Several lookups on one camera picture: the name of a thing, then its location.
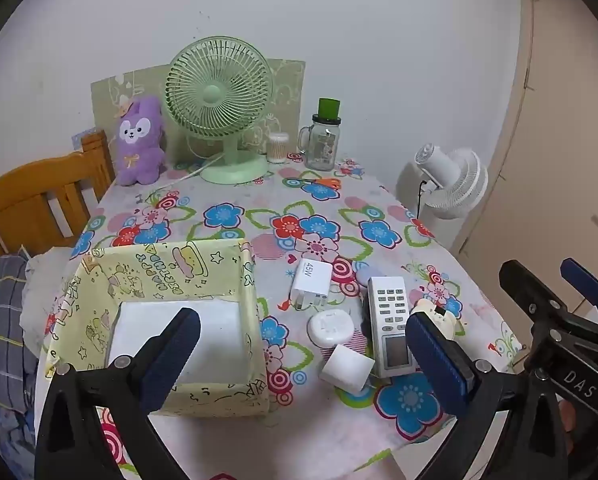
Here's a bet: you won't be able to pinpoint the white charger plug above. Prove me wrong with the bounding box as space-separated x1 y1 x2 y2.
288 259 333 311

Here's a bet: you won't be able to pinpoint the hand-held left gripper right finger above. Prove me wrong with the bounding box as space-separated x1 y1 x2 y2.
404 312 573 480

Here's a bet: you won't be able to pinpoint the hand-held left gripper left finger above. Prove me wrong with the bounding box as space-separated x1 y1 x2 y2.
34 307 202 480

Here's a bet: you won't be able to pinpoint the white fan power cable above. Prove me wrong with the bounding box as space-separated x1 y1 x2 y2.
166 155 225 183

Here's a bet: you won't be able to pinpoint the lavender oval case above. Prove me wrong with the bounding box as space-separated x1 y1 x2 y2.
354 261 380 288

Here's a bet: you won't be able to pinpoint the orange handled scissors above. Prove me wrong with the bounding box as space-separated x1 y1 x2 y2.
294 176 342 191

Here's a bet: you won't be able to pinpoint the light blue paper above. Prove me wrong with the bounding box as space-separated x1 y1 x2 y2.
71 129 104 151

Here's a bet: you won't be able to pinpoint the white pillow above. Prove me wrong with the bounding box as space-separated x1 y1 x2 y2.
21 247 84 361

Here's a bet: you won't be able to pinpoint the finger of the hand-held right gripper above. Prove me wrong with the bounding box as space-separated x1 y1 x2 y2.
499 259 575 357
560 257 598 322

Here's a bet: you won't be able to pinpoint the purple plush toy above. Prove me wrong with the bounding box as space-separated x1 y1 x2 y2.
115 96 169 187

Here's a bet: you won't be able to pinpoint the wooden bed headboard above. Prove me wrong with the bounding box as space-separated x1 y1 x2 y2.
0 130 116 256

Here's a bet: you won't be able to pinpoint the green patterned backdrop board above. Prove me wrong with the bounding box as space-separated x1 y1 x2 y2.
90 58 306 171

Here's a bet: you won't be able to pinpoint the white round device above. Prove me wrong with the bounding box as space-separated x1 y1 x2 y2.
307 310 355 348

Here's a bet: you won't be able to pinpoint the yellow printed storage box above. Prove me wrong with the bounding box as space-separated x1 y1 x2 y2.
46 239 271 418

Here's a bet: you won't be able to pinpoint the glass jar mug green lid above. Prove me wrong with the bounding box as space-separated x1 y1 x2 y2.
298 98 342 171

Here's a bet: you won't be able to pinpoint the white remote control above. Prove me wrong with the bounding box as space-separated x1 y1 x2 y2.
368 276 419 379

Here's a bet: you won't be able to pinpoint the white floor fan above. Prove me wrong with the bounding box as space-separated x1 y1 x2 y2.
413 143 489 220

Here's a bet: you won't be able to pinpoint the beige door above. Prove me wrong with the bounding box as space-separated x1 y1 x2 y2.
454 0 598 311

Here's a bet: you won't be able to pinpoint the white cube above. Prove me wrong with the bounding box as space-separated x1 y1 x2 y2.
320 344 375 392

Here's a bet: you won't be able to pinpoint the cotton swab container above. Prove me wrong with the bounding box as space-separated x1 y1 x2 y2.
268 132 290 164

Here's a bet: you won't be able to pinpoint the green desk fan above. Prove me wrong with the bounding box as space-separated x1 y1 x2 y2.
165 36 273 184

